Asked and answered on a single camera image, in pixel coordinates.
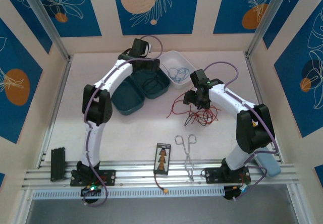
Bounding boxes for thin red cable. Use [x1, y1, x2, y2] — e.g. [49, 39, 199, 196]
[166, 90, 222, 127]
[186, 106, 222, 127]

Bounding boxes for thin blue cable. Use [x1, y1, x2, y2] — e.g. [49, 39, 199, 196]
[165, 66, 190, 85]

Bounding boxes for teal plastic bin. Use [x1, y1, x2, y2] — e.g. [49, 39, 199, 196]
[127, 66, 171, 100]
[111, 76, 146, 116]

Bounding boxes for white plastic bin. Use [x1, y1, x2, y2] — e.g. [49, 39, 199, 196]
[160, 50, 197, 90]

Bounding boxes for metal scissor tongs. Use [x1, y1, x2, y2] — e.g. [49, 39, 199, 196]
[174, 134, 197, 182]

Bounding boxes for black board with orange connectors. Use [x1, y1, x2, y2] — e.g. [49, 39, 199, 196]
[153, 142, 172, 176]

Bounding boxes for black controller board green light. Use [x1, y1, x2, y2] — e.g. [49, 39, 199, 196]
[223, 185, 251, 201]
[80, 185, 103, 205]

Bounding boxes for aluminium side rail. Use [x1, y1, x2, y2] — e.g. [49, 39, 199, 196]
[36, 56, 74, 171]
[245, 53, 281, 163]

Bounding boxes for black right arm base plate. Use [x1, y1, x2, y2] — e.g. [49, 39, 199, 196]
[204, 167, 252, 184]

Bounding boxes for aluminium mounting rail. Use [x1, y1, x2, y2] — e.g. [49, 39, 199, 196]
[21, 159, 305, 190]

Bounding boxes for red wire with yellow connector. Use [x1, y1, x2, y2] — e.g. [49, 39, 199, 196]
[154, 174, 170, 195]

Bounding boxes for aluminium frame post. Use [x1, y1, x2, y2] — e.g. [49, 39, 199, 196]
[19, 0, 74, 61]
[245, 0, 290, 58]

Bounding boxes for white slotted cable duct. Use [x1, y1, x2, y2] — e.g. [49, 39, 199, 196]
[31, 186, 226, 201]

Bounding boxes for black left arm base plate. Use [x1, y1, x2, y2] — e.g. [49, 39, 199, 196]
[70, 170, 117, 187]

